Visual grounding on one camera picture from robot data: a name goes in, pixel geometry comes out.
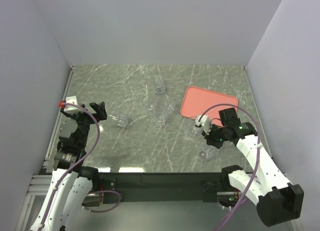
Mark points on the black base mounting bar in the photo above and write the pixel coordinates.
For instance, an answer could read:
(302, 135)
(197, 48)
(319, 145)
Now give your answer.
(165, 187)

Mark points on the pink plastic tray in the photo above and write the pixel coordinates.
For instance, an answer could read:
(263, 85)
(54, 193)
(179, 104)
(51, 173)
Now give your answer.
(196, 100)

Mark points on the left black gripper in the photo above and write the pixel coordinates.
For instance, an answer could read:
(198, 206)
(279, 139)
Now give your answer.
(99, 109)

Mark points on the clear square glass lying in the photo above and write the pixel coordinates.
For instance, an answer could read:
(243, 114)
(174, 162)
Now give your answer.
(119, 120)

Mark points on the clear wine glass front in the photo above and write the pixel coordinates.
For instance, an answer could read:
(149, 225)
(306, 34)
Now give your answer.
(205, 152)

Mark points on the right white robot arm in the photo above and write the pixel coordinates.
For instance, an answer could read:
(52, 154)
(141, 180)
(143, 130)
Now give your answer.
(277, 200)

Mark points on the tall clear glass far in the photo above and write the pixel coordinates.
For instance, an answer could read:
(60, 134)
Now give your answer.
(159, 85)

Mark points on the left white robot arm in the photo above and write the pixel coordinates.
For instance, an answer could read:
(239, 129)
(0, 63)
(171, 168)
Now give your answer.
(70, 180)

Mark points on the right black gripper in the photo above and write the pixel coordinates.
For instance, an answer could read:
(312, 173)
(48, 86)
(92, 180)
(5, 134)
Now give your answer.
(210, 139)

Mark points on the aluminium rail frame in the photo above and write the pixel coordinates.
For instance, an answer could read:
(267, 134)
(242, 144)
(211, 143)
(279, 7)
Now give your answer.
(39, 184)

